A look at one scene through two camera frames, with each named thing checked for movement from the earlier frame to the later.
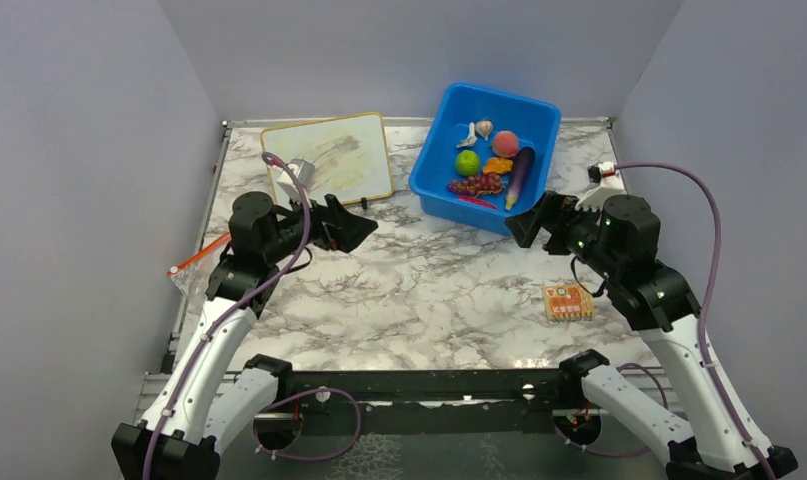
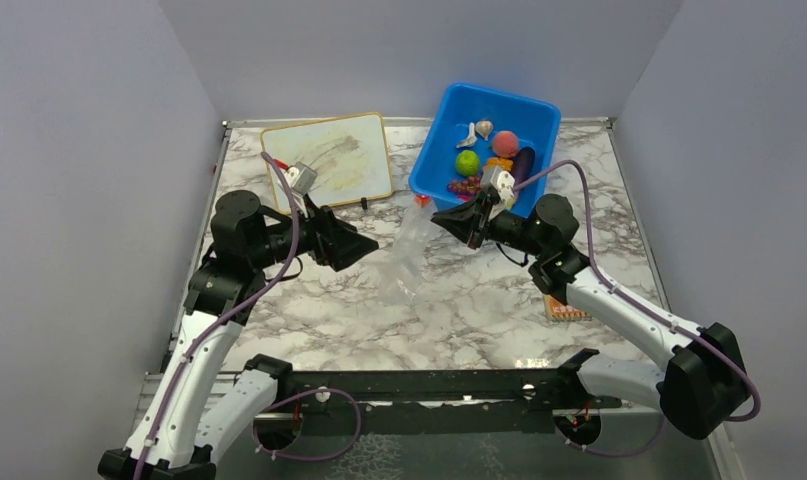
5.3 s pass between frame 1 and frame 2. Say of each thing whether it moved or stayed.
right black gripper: moved
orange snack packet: stayed
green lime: stayed
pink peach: stayed
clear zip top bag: moved
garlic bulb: stayed
